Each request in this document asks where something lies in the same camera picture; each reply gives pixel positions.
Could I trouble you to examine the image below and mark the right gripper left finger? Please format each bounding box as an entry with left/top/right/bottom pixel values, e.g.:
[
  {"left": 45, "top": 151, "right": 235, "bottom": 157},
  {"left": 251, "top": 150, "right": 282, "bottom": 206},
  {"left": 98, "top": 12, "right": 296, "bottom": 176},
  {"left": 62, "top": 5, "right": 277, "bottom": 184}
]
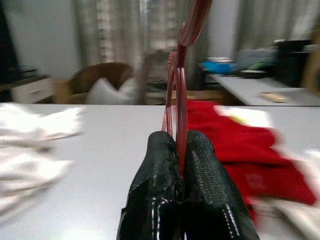
[{"left": 116, "top": 130, "right": 185, "bottom": 240}]

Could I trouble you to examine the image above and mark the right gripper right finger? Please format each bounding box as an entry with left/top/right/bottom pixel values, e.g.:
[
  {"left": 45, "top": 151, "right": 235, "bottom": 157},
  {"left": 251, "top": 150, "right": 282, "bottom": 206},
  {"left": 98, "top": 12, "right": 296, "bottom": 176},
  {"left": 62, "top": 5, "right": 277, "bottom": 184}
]
[{"left": 183, "top": 129, "right": 260, "bottom": 240}]

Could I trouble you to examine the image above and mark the dark red plastic hanger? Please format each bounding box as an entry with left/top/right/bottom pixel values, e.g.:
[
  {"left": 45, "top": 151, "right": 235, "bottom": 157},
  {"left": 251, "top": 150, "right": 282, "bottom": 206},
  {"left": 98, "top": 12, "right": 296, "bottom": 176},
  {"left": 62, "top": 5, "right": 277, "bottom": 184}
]
[{"left": 161, "top": 0, "right": 216, "bottom": 181}]

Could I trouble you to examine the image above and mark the red garment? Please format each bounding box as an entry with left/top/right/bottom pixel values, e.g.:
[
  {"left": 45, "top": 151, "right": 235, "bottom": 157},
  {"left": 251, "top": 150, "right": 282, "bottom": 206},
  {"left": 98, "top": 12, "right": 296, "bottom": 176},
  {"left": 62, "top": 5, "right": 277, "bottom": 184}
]
[{"left": 186, "top": 99, "right": 318, "bottom": 223}]

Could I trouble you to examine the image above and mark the plain white garment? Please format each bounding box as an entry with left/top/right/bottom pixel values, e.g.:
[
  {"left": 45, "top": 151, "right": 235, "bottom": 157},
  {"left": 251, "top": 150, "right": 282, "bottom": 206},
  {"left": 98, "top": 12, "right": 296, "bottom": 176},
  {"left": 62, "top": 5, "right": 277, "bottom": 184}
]
[
  {"left": 0, "top": 103, "right": 85, "bottom": 221},
  {"left": 252, "top": 148, "right": 320, "bottom": 240}
]

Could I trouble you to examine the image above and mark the white pillow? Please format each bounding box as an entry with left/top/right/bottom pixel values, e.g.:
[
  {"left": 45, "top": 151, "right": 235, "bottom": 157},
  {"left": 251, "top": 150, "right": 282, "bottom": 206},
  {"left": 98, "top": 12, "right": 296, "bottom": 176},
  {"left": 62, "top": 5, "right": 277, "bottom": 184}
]
[{"left": 87, "top": 76, "right": 138, "bottom": 105}]

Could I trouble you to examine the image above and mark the grey side table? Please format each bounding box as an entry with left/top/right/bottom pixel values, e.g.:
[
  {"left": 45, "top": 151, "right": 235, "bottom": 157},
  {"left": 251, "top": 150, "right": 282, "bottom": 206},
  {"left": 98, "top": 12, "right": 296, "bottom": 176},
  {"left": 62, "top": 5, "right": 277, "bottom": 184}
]
[{"left": 207, "top": 73, "right": 320, "bottom": 106}]

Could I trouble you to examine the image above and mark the flat gold item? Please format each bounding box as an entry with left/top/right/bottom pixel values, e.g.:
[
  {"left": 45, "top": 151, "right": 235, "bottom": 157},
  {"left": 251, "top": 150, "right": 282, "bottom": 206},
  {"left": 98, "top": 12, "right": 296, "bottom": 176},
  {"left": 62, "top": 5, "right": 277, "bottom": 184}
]
[{"left": 259, "top": 91, "right": 289, "bottom": 104}]

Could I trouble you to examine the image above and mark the blue plastic bowl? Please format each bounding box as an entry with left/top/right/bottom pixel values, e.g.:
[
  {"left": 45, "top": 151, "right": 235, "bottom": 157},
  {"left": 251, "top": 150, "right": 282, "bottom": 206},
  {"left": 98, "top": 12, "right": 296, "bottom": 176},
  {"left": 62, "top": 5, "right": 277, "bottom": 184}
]
[{"left": 201, "top": 57, "right": 237, "bottom": 75}]

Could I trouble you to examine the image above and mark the brown wicker chair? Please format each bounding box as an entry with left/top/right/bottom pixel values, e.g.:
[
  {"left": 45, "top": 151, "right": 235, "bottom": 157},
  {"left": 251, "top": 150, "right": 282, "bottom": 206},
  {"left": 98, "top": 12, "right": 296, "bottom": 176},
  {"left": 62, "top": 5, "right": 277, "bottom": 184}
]
[{"left": 53, "top": 62, "right": 137, "bottom": 105}]

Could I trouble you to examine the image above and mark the green item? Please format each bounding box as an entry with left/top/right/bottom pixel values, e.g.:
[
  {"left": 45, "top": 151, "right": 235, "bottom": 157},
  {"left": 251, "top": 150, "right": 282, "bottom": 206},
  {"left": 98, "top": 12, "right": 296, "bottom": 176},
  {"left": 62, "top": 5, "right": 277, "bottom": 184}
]
[{"left": 247, "top": 58, "right": 276, "bottom": 72}]

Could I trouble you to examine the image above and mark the black appliance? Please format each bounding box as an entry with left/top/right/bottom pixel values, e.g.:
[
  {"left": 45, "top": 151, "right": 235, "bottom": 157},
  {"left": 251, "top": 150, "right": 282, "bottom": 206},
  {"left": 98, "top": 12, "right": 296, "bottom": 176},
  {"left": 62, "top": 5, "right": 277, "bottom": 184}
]
[{"left": 271, "top": 39, "right": 315, "bottom": 88}]

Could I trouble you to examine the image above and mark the white drawer cabinet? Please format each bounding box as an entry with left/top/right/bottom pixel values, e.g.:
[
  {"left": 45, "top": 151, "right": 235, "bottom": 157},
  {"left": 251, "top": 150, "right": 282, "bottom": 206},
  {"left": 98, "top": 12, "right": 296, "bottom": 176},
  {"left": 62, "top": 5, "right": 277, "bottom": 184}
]
[{"left": 11, "top": 74, "right": 55, "bottom": 105}]

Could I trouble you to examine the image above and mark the sheer grey curtain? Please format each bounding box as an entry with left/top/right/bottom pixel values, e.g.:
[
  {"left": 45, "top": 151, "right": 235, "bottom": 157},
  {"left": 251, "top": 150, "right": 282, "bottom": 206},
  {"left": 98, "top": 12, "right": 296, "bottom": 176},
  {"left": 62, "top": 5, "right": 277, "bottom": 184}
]
[
  {"left": 74, "top": 0, "right": 210, "bottom": 91},
  {"left": 234, "top": 0, "right": 313, "bottom": 50}
]

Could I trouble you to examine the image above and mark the black television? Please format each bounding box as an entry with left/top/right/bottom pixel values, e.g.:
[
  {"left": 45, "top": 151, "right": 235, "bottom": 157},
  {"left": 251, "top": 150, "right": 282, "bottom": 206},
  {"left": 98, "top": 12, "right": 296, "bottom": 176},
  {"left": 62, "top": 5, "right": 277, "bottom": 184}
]
[{"left": 0, "top": 0, "right": 22, "bottom": 85}]

